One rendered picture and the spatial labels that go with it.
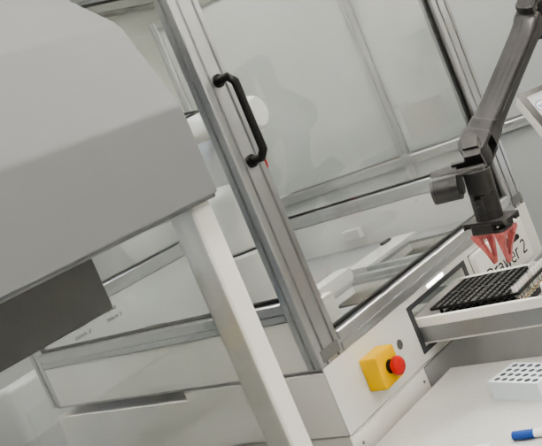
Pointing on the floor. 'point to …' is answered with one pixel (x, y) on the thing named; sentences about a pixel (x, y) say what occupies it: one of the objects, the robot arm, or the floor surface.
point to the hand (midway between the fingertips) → (501, 258)
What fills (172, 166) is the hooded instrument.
